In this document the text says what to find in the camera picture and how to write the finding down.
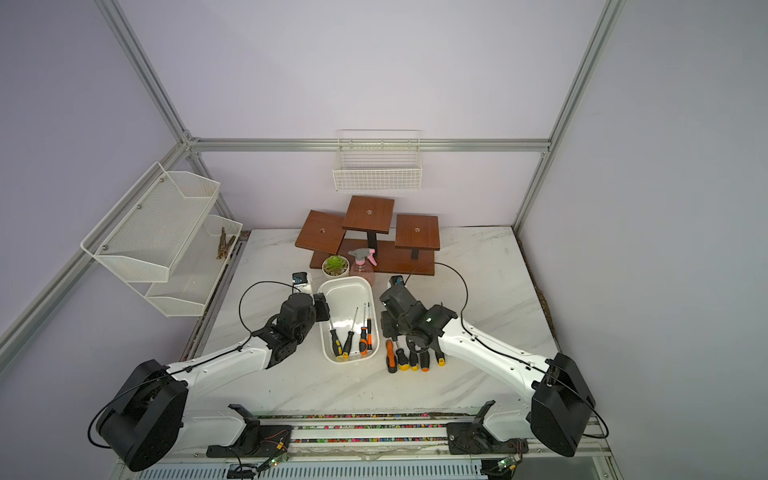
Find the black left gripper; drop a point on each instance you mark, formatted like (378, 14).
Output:
(320, 305)

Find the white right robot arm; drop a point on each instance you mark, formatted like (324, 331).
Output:
(555, 397)

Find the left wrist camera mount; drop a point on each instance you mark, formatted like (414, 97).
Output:
(302, 282)

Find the pink spray bottle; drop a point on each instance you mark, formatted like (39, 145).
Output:
(363, 264)

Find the black yellow stubby screwdriver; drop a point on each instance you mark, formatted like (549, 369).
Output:
(400, 356)

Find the aluminium frame post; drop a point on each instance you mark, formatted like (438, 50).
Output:
(604, 27)

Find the slim orange black screwdriver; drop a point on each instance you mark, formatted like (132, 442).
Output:
(369, 329)

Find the white mesh lower shelf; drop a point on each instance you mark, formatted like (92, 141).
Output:
(192, 283)

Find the brown twigs on shelf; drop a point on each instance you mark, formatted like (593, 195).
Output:
(226, 242)

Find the small black screwdriver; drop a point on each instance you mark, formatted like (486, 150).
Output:
(413, 361)

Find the brown wooden tiered stand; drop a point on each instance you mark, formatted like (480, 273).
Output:
(402, 243)

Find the white mesh shelf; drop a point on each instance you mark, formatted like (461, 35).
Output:
(192, 283)
(143, 238)

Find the potted green succulent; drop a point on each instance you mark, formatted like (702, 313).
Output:
(335, 266)

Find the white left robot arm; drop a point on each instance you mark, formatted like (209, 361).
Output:
(152, 414)

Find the white storage box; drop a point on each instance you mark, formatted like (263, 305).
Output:
(343, 296)

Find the white mesh upper shelf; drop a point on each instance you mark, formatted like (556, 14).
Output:
(143, 238)

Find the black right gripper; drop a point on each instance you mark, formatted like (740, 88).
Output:
(390, 329)

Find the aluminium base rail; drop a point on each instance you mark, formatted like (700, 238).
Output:
(373, 446)

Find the white wire wall basket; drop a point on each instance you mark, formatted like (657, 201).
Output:
(372, 161)

